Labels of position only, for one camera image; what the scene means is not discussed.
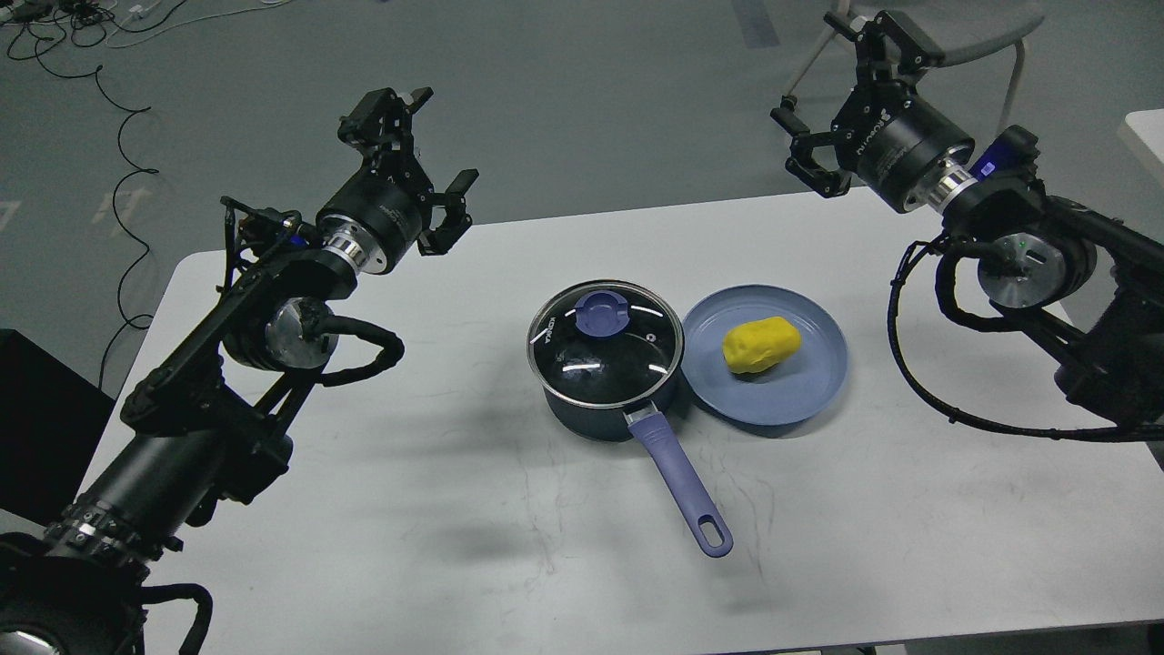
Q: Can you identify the grey office chair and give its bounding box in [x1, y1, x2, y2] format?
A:
[780, 0, 1046, 137]

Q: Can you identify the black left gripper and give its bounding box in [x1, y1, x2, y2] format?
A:
[317, 87, 480, 275]

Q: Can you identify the white table corner right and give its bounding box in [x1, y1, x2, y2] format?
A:
[1117, 108, 1164, 186]

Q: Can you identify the white floor cable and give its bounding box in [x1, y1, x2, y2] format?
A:
[105, 0, 296, 49]

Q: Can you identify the glass lid purple knob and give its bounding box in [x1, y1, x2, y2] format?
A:
[527, 279, 684, 410]

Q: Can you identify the dark blue saucepan purple handle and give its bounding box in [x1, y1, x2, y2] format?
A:
[527, 279, 733, 557]

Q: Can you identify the yellow potato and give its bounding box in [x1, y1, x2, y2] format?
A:
[722, 316, 802, 376]

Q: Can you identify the blue plate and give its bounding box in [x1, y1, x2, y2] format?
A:
[682, 285, 849, 428]

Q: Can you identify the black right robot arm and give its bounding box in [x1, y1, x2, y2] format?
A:
[771, 10, 1163, 443]

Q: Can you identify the black floor cable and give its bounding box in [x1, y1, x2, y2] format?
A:
[3, 0, 192, 392]

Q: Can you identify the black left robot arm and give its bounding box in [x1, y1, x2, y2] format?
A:
[3, 87, 478, 654]

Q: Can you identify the black box at left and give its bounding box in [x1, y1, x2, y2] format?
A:
[1, 328, 114, 525]

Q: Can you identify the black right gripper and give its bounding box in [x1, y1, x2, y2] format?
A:
[771, 10, 975, 213]

